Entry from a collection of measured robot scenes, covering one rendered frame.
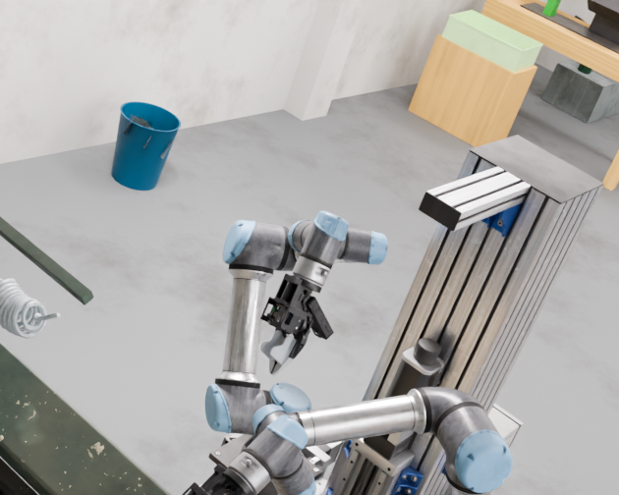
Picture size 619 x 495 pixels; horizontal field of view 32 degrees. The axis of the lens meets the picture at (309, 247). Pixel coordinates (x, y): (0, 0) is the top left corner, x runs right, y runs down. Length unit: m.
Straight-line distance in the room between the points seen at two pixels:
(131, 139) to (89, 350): 1.60
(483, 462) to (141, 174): 4.20
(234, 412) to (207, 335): 2.47
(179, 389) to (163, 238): 1.26
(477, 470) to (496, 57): 6.38
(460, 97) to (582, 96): 1.94
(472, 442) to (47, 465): 1.04
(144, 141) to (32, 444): 4.68
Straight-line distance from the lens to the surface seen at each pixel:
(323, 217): 2.33
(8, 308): 1.75
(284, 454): 2.07
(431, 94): 8.66
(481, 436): 2.24
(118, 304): 5.21
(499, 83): 8.40
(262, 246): 2.76
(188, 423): 4.64
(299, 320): 2.31
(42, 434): 1.47
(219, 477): 2.07
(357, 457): 2.80
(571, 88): 10.25
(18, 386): 1.51
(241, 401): 2.73
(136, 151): 6.10
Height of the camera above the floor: 2.88
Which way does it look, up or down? 28 degrees down
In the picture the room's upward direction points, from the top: 20 degrees clockwise
